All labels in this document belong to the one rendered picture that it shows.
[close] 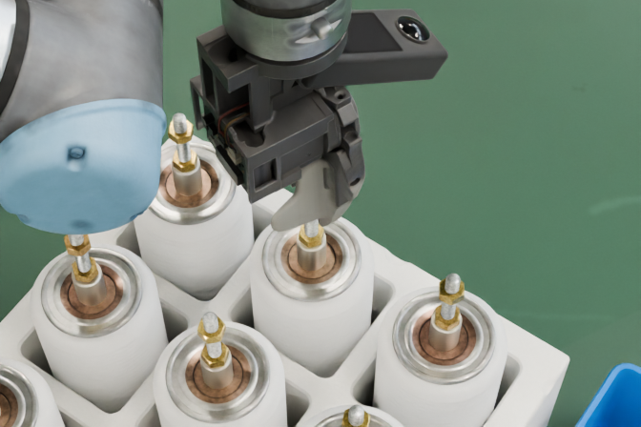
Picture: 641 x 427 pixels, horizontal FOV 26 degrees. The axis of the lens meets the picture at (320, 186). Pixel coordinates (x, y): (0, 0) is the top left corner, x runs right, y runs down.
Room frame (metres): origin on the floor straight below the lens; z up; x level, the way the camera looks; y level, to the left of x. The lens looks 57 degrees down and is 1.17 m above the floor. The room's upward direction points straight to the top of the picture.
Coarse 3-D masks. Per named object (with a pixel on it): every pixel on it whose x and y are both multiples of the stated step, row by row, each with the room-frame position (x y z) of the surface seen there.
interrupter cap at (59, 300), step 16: (64, 256) 0.52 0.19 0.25; (96, 256) 0.53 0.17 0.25; (112, 256) 0.53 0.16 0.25; (48, 272) 0.51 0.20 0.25; (64, 272) 0.51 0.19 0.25; (112, 272) 0.51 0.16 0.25; (128, 272) 0.51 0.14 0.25; (48, 288) 0.50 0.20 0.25; (64, 288) 0.50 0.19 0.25; (112, 288) 0.50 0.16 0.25; (128, 288) 0.50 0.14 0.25; (48, 304) 0.48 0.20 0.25; (64, 304) 0.48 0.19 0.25; (80, 304) 0.49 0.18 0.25; (112, 304) 0.49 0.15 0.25; (128, 304) 0.48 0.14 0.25; (64, 320) 0.47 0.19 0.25; (80, 320) 0.47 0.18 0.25; (96, 320) 0.47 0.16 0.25; (112, 320) 0.47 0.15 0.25; (128, 320) 0.47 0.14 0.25; (80, 336) 0.46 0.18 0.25; (96, 336) 0.46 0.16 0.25
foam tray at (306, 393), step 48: (288, 192) 0.63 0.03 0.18; (96, 240) 0.58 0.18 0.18; (240, 288) 0.54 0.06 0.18; (384, 288) 0.55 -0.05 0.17; (0, 336) 0.49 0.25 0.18; (528, 336) 0.49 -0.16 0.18; (48, 384) 0.45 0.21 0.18; (144, 384) 0.45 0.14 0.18; (288, 384) 0.46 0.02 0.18; (336, 384) 0.45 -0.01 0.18; (528, 384) 0.45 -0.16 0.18
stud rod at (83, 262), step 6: (72, 234) 0.49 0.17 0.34; (78, 234) 0.49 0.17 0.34; (72, 240) 0.49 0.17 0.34; (78, 240) 0.49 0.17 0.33; (78, 258) 0.49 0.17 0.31; (84, 258) 0.49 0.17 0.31; (78, 264) 0.49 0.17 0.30; (84, 264) 0.49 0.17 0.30; (90, 264) 0.50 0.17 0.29; (84, 270) 0.49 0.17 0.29
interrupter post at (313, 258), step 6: (324, 234) 0.53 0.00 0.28; (324, 240) 0.52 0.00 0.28; (300, 246) 0.52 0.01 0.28; (318, 246) 0.52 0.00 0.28; (324, 246) 0.52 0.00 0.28; (300, 252) 0.52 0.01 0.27; (306, 252) 0.52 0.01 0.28; (312, 252) 0.51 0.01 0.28; (318, 252) 0.52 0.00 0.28; (324, 252) 0.52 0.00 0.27; (300, 258) 0.52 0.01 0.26; (306, 258) 0.52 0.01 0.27; (312, 258) 0.51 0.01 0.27; (318, 258) 0.52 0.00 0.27; (324, 258) 0.52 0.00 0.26; (300, 264) 0.52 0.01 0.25; (306, 264) 0.52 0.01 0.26; (312, 264) 0.51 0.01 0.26; (318, 264) 0.52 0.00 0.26; (306, 270) 0.52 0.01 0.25; (312, 270) 0.51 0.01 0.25
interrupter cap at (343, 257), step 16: (336, 224) 0.55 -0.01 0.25; (272, 240) 0.54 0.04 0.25; (288, 240) 0.54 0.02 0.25; (336, 240) 0.54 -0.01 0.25; (352, 240) 0.54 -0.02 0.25; (272, 256) 0.53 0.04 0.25; (288, 256) 0.53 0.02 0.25; (336, 256) 0.53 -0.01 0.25; (352, 256) 0.53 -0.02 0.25; (272, 272) 0.51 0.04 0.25; (288, 272) 0.51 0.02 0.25; (304, 272) 0.51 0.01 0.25; (320, 272) 0.51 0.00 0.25; (336, 272) 0.51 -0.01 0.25; (352, 272) 0.51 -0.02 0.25; (288, 288) 0.50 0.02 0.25; (304, 288) 0.50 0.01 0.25; (320, 288) 0.50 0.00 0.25; (336, 288) 0.50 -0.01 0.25
